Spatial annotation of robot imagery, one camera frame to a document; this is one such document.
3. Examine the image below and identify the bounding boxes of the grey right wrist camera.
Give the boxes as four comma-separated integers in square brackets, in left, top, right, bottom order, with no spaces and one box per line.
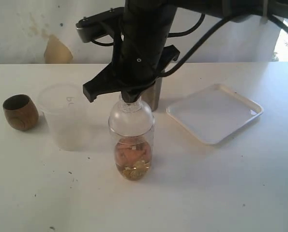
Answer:
[76,7,124,43]

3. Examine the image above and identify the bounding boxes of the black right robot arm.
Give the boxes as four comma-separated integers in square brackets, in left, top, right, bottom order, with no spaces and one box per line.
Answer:
[76,0,288,103]

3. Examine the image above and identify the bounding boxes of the clear plastic cup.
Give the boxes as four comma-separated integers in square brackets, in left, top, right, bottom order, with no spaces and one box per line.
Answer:
[109,126,154,181]

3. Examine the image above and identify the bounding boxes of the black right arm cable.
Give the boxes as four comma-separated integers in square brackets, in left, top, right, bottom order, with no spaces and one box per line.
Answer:
[158,12,239,78]

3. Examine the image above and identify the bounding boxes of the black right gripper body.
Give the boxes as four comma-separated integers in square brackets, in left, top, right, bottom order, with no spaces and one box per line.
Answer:
[82,44,181,103]

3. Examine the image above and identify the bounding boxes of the white square plastic tray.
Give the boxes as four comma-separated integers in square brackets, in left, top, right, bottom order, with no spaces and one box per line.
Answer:
[166,84,264,145]

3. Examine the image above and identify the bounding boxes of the brown wooden cubes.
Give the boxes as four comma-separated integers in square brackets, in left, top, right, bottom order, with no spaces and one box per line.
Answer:
[114,138,152,167]

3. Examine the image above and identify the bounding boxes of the clear dome lid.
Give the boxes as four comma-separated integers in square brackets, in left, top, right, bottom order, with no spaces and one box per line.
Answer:
[108,95,154,137]

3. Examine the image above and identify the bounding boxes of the translucent white plastic cup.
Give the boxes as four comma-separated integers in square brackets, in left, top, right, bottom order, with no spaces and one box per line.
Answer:
[37,83,89,151]

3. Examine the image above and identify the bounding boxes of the stainless steel cup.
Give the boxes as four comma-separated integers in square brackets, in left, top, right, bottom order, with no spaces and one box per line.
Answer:
[141,78,162,112]

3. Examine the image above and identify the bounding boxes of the brown wooden cup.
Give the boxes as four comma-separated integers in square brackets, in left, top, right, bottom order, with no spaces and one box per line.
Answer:
[2,94,39,131]

